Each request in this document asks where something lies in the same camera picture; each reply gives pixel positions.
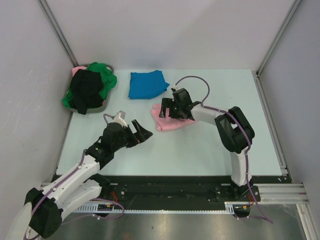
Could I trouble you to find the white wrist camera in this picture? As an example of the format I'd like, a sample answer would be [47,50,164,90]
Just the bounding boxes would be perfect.
[112,110,128,128]
[171,85,179,92]

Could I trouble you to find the grey laundry basket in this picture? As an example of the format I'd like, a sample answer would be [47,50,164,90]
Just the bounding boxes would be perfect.
[69,63,115,115]

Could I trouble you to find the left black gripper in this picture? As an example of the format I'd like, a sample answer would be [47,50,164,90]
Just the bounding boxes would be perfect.
[112,119,152,152]

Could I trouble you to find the black t-shirt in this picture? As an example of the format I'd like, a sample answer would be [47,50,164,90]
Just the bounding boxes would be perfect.
[69,69,104,115]

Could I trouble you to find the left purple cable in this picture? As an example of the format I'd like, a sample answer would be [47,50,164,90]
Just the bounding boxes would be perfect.
[23,113,125,240]

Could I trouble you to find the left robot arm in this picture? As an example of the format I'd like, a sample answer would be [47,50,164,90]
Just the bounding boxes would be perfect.
[24,119,153,239]

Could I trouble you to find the aluminium corner post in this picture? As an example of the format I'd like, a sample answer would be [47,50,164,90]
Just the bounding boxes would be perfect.
[37,0,79,67]
[255,0,304,77]

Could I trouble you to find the left aluminium corner post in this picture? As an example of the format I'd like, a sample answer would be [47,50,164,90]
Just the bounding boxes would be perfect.
[37,0,79,67]

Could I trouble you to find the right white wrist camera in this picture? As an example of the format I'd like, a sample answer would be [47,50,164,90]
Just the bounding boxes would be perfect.
[171,85,179,92]

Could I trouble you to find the green t-shirt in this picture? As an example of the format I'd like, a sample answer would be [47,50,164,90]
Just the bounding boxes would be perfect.
[61,62,117,112]

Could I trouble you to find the right aluminium corner post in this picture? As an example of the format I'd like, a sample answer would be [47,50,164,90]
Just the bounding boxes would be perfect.
[255,0,304,77]

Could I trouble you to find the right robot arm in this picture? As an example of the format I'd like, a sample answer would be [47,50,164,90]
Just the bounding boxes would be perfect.
[159,88,255,201]

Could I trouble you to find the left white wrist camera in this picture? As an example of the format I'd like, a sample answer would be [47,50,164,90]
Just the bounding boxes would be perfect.
[112,110,128,128]

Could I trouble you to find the folded blue t-shirt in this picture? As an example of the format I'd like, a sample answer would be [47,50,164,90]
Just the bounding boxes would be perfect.
[128,70,170,100]

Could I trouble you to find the white slotted cable duct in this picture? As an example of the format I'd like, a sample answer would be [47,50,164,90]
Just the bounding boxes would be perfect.
[73,202,251,215]

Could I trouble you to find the aluminium frame rail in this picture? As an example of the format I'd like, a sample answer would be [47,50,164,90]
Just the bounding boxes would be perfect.
[39,182,307,204]

